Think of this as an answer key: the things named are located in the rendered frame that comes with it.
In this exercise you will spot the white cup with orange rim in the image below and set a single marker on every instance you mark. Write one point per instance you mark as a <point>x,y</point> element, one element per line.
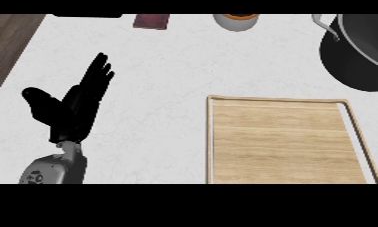
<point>236,21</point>

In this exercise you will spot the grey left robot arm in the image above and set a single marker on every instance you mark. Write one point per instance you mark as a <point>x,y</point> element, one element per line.
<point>53,167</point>

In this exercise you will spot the dark red box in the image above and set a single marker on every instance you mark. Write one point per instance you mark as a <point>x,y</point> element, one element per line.
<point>150,21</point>

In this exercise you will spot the pale wooden tray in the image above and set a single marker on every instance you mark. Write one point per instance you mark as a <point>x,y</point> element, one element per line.
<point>285,141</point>

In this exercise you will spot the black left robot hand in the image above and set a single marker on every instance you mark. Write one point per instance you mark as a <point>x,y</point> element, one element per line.
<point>73,111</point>

